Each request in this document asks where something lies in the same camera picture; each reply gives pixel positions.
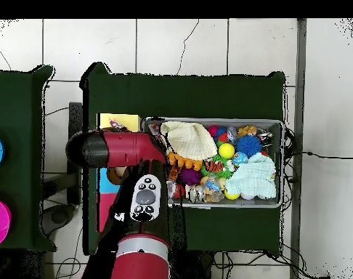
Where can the cream muslin cloth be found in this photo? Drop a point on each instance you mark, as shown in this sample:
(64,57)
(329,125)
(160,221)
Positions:
(191,139)

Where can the colourful dotted cloth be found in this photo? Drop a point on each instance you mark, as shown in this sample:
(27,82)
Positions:
(154,129)
(117,125)

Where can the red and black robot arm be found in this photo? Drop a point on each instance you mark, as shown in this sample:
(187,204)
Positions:
(121,148)

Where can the wooden box with three holes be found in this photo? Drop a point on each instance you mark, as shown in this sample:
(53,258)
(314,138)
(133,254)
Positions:
(124,122)

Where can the orange toy building block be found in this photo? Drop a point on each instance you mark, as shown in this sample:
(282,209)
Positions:
(183,161)

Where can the crumpled clear plastic packet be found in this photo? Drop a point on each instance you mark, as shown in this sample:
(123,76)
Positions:
(171,189)

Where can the tiger plush toy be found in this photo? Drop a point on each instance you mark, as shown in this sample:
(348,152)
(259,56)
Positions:
(214,166)

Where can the yellow tennis ball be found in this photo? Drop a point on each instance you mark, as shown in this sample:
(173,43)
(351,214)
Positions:
(226,150)

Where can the dark green tablecloth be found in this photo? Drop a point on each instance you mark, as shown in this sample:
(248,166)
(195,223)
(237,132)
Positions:
(179,96)
(16,101)

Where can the globe print ball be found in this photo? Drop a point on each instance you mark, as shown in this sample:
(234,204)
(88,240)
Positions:
(240,158)

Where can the blue spiky rubber ball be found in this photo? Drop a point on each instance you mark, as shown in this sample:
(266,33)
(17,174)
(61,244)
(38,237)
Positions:
(248,145)

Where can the mint green muslin cloth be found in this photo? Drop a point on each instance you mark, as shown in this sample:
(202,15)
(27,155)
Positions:
(252,177)

